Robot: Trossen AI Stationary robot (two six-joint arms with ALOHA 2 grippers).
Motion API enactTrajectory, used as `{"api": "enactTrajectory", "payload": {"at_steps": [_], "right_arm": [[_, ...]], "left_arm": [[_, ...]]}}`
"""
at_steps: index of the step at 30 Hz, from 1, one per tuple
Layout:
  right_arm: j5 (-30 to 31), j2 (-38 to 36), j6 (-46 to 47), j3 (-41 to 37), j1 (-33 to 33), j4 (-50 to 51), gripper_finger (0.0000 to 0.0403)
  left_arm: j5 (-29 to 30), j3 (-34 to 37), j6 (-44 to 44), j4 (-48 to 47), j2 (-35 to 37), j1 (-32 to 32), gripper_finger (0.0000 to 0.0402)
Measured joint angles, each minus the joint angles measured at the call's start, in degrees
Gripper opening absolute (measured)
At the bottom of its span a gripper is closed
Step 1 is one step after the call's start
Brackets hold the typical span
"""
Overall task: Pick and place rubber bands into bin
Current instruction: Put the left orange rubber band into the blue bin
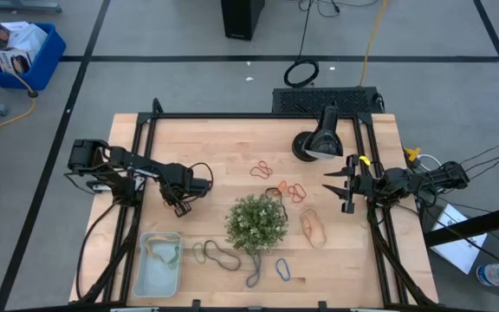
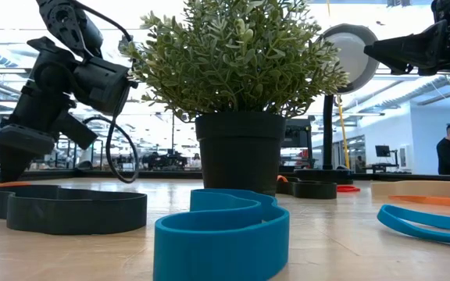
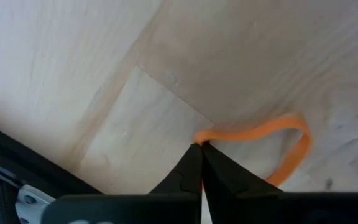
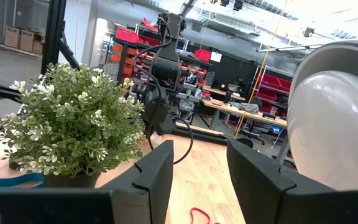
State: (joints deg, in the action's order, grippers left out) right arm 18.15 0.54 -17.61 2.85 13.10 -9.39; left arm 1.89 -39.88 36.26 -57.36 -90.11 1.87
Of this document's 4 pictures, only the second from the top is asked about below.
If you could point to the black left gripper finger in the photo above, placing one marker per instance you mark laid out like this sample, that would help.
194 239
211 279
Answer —
10 164

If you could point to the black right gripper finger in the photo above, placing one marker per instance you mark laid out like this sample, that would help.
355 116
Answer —
412 47
402 69

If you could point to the tan wide rubber band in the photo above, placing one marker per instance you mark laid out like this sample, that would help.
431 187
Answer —
404 188

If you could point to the red rubber band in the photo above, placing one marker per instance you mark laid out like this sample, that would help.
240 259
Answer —
348 189

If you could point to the small orange rubber band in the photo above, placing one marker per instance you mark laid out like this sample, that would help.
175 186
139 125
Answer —
282 178

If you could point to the green plant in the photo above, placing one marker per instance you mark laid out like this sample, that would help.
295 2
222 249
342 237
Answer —
240 148

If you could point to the blue wide rubber band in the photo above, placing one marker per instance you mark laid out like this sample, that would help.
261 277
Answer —
217 253

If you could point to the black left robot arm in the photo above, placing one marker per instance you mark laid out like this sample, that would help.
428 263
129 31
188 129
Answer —
68 23

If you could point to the black computer monitor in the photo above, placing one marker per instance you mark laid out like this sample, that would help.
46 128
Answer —
383 150

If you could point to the black desk lamp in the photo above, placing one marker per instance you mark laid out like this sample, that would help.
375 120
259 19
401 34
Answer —
327 132

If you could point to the black equipment rack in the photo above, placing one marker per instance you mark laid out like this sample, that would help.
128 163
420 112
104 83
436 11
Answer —
297 136

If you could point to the black robot workstation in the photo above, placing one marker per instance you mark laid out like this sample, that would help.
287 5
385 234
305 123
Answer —
166 161

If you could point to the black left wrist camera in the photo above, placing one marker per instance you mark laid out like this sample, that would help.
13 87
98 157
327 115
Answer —
74 130

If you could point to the black aluminium table frame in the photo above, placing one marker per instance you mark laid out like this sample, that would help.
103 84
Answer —
170 175

